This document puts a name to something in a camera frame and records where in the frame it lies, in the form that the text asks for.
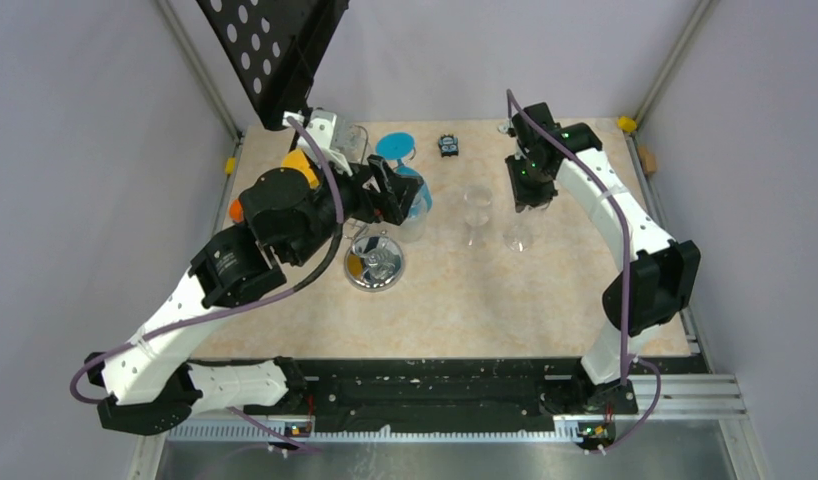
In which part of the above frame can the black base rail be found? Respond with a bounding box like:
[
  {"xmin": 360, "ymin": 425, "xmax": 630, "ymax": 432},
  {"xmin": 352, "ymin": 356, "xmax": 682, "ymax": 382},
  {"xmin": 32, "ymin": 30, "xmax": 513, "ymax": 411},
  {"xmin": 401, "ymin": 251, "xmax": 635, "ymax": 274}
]
[{"xmin": 243, "ymin": 358, "xmax": 655, "ymax": 437}]

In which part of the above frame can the yellow corner clamp right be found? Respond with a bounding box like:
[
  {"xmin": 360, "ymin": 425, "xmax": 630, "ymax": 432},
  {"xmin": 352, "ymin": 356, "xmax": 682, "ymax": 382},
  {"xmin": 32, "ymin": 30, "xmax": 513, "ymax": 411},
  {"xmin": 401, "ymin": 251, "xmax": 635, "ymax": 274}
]
[{"xmin": 616, "ymin": 116, "xmax": 638, "ymax": 134}]

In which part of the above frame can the blue orange toy car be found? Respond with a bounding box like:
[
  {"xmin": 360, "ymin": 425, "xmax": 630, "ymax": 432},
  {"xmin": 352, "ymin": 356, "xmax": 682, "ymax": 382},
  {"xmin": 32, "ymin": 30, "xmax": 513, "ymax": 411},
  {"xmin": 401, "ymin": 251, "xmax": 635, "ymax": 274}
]
[{"xmin": 228, "ymin": 199, "xmax": 244, "ymax": 224}]

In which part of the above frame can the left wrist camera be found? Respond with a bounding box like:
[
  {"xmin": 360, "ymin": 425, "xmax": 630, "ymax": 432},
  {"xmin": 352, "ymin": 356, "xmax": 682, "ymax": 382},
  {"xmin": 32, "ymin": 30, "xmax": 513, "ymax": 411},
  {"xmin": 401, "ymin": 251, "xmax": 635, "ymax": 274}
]
[{"xmin": 282, "ymin": 109, "xmax": 353, "ymax": 176}]

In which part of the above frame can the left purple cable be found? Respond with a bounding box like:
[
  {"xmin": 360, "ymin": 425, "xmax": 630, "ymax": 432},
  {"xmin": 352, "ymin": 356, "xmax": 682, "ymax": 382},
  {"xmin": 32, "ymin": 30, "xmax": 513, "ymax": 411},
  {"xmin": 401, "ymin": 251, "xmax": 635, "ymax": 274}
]
[{"xmin": 69, "ymin": 116, "xmax": 347, "ymax": 455}]

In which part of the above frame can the black perforated music stand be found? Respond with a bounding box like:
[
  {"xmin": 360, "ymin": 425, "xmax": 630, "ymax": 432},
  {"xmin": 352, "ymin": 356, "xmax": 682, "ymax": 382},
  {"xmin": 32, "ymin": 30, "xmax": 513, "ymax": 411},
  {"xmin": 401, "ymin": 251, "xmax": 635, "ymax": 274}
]
[{"xmin": 198, "ymin": 0, "xmax": 350, "ymax": 131}]

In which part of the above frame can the chrome wine glass rack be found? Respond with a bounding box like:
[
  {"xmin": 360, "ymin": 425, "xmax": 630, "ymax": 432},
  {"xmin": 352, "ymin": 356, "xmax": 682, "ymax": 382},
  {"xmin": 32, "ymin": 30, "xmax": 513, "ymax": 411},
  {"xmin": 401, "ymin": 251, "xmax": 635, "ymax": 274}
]
[{"xmin": 336, "ymin": 125, "xmax": 418, "ymax": 293}]

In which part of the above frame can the yellow wine glass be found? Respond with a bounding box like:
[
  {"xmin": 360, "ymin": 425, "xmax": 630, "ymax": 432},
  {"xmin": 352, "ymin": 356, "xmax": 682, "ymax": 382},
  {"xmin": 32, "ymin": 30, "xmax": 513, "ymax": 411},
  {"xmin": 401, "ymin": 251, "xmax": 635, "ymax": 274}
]
[{"xmin": 281, "ymin": 149, "xmax": 320, "ymax": 190}]

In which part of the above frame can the clear patterned short glass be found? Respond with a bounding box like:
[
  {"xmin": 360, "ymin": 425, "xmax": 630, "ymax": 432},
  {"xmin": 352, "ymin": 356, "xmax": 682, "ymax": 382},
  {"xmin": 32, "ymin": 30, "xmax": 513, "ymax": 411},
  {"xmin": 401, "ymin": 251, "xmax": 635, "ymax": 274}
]
[{"xmin": 396, "ymin": 195, "xmax": 428, "ymax": 243}]

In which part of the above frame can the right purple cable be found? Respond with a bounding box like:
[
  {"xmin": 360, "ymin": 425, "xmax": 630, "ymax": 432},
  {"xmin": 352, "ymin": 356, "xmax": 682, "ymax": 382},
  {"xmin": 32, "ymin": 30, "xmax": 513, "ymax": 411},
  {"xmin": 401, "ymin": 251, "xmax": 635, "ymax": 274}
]
[{"xmin": 505, "ymin": 88, "xmax": 663, "ymax": 455}]

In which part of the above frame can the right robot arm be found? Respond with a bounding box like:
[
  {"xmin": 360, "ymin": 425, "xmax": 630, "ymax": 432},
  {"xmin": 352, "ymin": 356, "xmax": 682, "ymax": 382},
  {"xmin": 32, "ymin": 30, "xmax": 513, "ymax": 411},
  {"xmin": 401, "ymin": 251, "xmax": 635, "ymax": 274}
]
[{"xmin": 504, "ymin": 101, "xmax": 701, "ymax": 414}]

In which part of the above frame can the clear patterned glass at back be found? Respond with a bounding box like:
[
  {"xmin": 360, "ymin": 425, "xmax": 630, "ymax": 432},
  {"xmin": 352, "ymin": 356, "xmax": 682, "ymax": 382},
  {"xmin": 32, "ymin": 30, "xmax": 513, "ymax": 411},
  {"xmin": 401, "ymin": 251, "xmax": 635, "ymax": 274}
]
[{"xmin": 344, "ymin": 124, "xmax": 370, "ymax": 163}]

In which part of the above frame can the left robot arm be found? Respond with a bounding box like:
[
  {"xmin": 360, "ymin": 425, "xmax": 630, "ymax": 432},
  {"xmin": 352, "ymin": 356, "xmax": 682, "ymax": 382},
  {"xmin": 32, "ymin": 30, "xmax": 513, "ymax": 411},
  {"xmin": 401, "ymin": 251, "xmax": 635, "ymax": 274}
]
[{"xmin": 82, "ymin": 154, "xmax": 424, "ymax": 436}]

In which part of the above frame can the yellow corner clamp left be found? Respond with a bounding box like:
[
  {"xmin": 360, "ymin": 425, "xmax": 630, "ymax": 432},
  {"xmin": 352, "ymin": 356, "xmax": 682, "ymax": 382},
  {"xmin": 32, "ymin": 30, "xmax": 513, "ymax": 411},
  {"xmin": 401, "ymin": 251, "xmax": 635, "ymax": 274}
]
[{"xmin": 224, "ymin": 157, "xmax": 237, "ymax": 176}]

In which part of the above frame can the clear wine glass front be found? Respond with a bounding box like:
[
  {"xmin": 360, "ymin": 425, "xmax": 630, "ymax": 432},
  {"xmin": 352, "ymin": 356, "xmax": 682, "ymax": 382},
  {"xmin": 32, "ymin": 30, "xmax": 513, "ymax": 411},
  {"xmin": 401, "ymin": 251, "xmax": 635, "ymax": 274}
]
[{"xmin": 502, "ymin": 203, "xmax": 550, "ymax": 253}]

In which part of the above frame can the yellow corner clamp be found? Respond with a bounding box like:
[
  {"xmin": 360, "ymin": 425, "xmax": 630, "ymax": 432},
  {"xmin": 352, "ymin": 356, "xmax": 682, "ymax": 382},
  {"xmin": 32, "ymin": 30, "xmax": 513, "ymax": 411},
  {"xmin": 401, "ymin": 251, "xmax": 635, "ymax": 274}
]
[
  {"xmin": 224, "ymin": 157, "xmax": 237, "ymax": 176},
  {"xmin": 616, "ymin": 116, "xmax": 638, "ymax": 134}
]

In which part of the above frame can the blue wine glass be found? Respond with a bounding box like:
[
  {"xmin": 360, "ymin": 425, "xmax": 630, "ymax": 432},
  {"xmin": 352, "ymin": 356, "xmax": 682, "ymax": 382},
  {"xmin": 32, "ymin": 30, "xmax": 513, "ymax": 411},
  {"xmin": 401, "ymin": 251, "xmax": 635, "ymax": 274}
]
[{"xmin": 367, "ymin": 132, "xmax": 433, "ymax": 212}]

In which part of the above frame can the clear smooth wine glass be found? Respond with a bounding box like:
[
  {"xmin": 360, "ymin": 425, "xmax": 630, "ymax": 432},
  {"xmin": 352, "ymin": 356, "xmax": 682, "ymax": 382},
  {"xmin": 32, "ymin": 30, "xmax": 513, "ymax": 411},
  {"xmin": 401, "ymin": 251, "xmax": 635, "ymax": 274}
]
[{"xmin": 463, "ymin": 185, "xmax": 493, "ymax": 248}]

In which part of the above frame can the purple cable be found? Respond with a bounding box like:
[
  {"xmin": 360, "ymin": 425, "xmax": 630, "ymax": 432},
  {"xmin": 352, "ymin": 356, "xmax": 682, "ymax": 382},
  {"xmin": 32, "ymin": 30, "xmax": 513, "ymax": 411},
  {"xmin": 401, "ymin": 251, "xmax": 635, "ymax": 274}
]
[
  {"xmin": 505, "ymin": 88, "xmax": 663, "ymax": 455},
  {"xmin": 69, "ymin": 116, "xmax": 347, "ymax": 455}
]

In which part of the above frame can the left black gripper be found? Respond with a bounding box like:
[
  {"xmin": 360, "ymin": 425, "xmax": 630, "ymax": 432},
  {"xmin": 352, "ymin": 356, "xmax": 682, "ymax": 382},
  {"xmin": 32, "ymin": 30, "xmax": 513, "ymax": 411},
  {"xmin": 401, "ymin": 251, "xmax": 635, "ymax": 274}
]
[{"xmin": 286, "ymin": 150, "xmax": 423, "ymax": 267}]

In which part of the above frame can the small black blue toy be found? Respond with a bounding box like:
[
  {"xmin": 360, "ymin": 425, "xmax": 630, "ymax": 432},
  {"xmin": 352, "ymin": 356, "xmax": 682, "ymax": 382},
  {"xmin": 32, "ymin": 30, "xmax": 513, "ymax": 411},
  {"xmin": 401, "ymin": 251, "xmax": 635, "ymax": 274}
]
[{"xmin": 437, "ymin": 135, "xmax": 459, "ymax": 157}]

